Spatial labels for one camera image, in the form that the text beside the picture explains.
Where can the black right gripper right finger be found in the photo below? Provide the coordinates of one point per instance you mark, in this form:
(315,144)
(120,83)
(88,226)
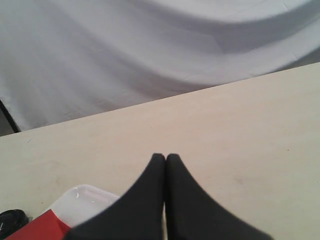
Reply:
(191,214)

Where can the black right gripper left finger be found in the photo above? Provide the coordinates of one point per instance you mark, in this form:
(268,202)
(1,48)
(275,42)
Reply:
(136,215)

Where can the red flag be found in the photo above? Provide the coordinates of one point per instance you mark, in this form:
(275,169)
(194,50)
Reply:
(45,227)

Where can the small black object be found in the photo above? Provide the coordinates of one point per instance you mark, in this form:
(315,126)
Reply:
(11,221)

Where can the white plastic tray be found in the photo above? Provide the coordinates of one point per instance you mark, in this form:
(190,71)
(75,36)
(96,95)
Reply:
(81,203)

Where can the black backdrop stand pole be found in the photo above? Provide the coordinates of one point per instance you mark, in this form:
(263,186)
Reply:
(9,118)

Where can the white backdrop cloth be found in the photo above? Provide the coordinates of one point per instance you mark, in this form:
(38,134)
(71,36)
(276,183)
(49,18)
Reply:
(66,59)

